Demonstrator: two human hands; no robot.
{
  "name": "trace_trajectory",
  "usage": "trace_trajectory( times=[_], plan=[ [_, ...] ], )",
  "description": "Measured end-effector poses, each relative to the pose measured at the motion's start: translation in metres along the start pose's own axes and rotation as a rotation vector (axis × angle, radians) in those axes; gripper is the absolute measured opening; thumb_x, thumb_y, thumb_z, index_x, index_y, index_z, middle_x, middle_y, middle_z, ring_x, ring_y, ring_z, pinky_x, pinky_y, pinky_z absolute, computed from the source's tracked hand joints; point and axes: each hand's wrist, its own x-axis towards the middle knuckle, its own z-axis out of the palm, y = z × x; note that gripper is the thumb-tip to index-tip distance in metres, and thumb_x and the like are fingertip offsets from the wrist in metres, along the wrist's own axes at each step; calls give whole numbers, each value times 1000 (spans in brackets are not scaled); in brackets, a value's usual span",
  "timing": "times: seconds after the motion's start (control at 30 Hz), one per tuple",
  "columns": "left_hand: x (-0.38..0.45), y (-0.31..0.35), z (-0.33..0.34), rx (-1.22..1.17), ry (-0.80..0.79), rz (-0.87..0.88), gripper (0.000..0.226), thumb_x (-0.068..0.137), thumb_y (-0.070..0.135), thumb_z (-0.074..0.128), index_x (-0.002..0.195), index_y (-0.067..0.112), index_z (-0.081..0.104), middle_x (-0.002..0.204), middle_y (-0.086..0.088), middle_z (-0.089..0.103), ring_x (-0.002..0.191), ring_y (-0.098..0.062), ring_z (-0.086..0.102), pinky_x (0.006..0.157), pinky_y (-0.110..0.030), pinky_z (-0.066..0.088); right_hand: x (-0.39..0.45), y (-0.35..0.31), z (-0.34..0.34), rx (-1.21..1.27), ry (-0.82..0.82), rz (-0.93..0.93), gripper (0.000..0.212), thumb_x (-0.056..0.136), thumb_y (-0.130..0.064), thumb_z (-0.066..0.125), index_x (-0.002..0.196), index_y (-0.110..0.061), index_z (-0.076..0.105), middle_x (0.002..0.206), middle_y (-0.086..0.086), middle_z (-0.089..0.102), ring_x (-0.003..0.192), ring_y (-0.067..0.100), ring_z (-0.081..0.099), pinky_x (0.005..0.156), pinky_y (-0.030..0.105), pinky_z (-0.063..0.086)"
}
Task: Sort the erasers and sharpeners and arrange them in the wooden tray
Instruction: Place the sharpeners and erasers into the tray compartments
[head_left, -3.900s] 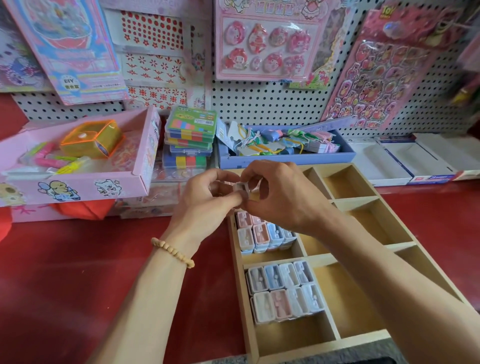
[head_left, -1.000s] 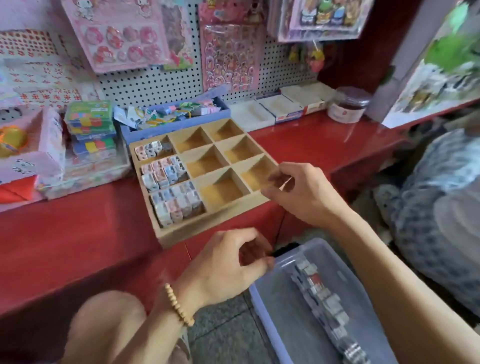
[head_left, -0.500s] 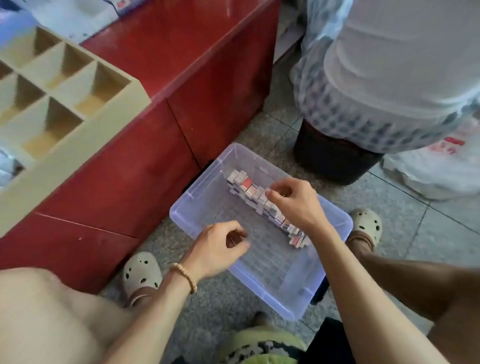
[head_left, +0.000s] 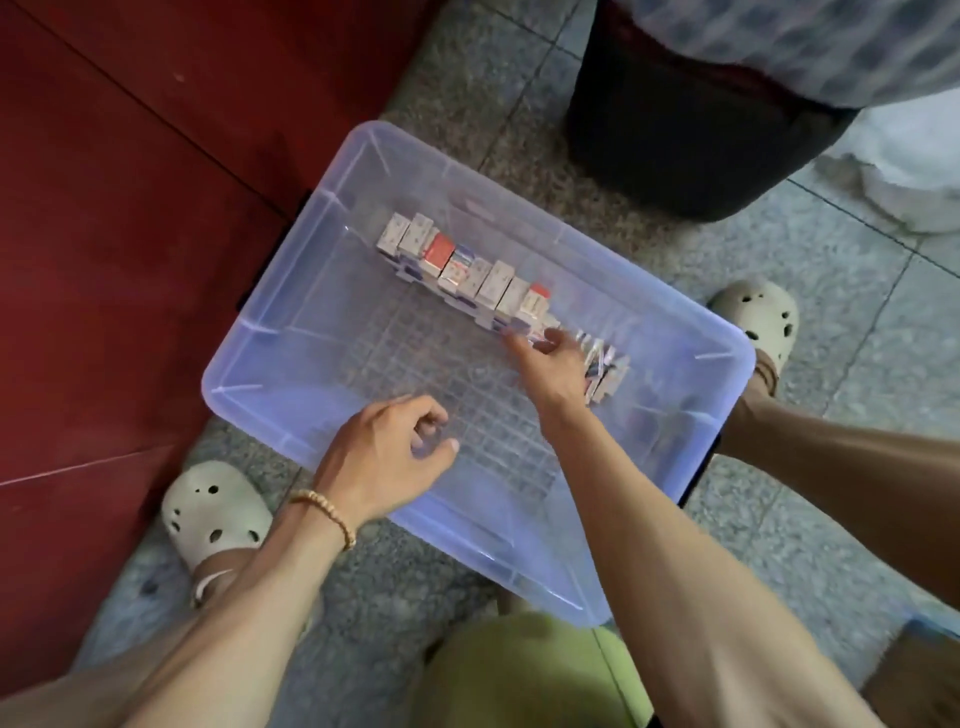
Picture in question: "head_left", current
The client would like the person's left hand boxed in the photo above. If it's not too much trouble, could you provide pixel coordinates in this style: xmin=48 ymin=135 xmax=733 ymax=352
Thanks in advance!
xmin=312 ymin=393 xmax=462 ymax=530

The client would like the beaded wooden bracelet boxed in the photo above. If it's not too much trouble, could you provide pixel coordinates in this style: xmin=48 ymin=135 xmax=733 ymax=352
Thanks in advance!
xmin=285 ymin=489 xmax=359 ymax=552

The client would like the person's right leg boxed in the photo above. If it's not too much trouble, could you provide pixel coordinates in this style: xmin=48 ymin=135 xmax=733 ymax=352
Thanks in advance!
xmin=717 ymin=375 xmax=960 ymax=609

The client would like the person's left leg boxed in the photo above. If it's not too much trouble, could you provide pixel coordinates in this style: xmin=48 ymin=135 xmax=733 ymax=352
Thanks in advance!
xmin=0 ymin=562 xmax=324 ymax=728

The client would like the person's right cream clog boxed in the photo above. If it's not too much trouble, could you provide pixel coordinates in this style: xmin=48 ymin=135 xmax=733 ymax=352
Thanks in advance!
xmin=708 ymin=277 xmax=803 ymax=399

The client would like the person's right forearm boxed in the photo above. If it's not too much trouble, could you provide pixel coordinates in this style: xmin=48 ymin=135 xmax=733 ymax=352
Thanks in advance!
xmin=540 ymin=405 xmax=887 ymax=728

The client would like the person's cream clog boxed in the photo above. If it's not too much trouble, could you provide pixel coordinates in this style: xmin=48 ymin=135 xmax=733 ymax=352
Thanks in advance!
xmin=160 ymin=459 xmax=276 ymax=609
xmin=708 ymin=277 xmax=803 ymax=399

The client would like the person's leg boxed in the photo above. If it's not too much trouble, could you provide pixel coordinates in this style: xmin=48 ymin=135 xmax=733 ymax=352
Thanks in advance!
xmin=0 ymin=562 xmax=324 ymax=728
xmin=717 ymin=375 xmax=960 ymax=609

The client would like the flat brown cardboard piece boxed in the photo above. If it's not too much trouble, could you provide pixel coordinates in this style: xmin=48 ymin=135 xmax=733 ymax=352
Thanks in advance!
xmin=862 ymin=615 xmax=960 ymax=728

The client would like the black stool red cushion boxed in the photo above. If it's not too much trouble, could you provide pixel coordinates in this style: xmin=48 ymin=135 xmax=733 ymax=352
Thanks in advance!
xmin=562 ymin=0 xmax=860 ymax=224

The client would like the red display counter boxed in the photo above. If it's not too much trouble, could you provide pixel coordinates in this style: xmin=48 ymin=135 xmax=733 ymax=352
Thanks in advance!
xmin=0 ymin=0 xmax=444 ymax=699

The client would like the person's right hand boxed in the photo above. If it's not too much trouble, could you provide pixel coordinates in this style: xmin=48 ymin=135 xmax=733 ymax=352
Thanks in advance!
xmin=502 ymin=327 xmax=594 ymax=437

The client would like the clear plastic storage bin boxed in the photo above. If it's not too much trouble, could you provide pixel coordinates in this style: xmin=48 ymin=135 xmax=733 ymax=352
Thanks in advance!
xmin=201 ymin=120 xmax=758 ymax=629

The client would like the row of erasers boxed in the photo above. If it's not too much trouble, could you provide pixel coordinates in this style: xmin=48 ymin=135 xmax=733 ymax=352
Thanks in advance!
xmin=375 ymin=210 xmax=632 ymax=407

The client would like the person's left forearm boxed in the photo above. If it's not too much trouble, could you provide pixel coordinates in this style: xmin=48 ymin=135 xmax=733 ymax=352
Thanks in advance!
xmin=127 ymin=502 xmax=354 ymax=728

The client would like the crumpled white plastic bag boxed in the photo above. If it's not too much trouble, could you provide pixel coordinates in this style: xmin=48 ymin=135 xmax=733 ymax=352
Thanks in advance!
xmin=822 ymin=87 xmax=960 ymax=237

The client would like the person's left cream clog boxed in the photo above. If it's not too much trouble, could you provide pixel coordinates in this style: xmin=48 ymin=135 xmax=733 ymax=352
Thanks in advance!
xmin=160 ymin=459 xmax=276 ymax=609

